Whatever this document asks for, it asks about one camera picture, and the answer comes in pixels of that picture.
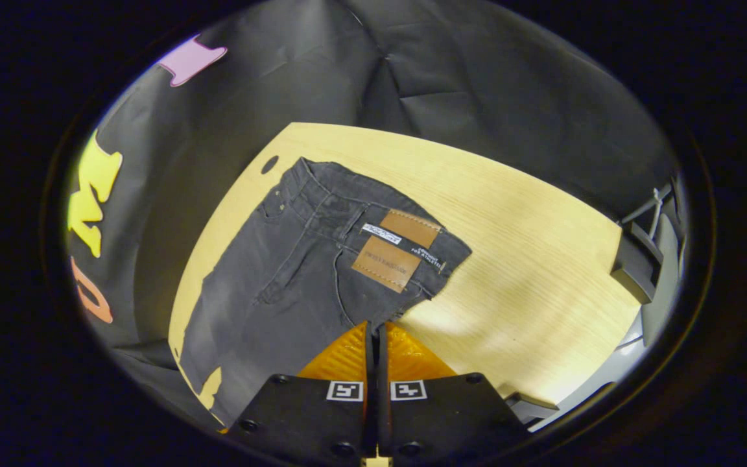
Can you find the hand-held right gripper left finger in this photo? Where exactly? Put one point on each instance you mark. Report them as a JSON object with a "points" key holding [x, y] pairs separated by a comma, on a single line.
{"points": [[302, 408]]}

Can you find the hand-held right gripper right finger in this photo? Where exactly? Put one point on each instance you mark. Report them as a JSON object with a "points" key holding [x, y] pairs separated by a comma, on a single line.
{"points": [[451, 408]]}

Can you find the black jeans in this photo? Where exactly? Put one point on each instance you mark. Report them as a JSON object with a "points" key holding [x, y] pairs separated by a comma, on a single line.
{"points": [[283, 285]]}

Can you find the grey office chair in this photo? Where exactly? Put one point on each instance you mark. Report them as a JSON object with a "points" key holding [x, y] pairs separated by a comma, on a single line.
{"points": [[636, 259]]}

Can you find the black backdrop cloth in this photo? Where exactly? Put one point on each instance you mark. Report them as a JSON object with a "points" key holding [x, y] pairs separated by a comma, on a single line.
{"points": [[477, 78]]}

